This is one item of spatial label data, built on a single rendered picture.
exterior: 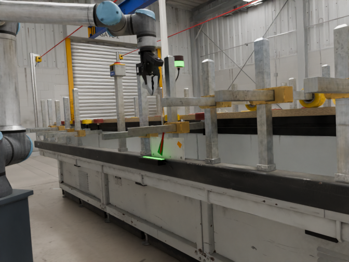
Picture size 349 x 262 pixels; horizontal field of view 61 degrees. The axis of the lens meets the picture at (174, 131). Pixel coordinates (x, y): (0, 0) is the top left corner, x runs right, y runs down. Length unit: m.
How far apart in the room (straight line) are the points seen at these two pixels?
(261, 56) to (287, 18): 8.58
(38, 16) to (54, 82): 7.76
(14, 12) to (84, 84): 7.97
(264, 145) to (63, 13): 0.94
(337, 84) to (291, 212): 0.47
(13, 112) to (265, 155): 1.15
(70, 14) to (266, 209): 1.06
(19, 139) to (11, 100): 0.18
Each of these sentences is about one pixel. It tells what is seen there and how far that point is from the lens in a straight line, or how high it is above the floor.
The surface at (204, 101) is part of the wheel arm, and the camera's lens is 1.08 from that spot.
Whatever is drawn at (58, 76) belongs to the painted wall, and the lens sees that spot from 9.19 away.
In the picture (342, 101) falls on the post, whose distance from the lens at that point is 0.88.
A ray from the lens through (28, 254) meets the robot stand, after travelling 1.56.
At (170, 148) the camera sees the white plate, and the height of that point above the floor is 0.75.
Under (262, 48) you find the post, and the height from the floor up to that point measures 1.10.
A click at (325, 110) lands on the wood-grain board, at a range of 1.14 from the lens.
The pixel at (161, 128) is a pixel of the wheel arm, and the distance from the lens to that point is 1.26.
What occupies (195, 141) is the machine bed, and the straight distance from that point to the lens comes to 1.56.
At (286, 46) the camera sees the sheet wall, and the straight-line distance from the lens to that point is 9.44.
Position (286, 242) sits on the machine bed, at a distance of 1.37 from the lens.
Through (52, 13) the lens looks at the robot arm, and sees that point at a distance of 1.38.
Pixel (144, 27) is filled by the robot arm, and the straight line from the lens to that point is 1.38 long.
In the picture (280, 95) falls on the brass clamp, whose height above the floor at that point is 0.94.
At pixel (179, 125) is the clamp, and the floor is 0.86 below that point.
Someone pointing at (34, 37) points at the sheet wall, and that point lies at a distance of 9.28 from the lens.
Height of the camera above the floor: 0.90
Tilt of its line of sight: 3 degrees down
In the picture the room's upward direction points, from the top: 3 degrees counter-clockwise
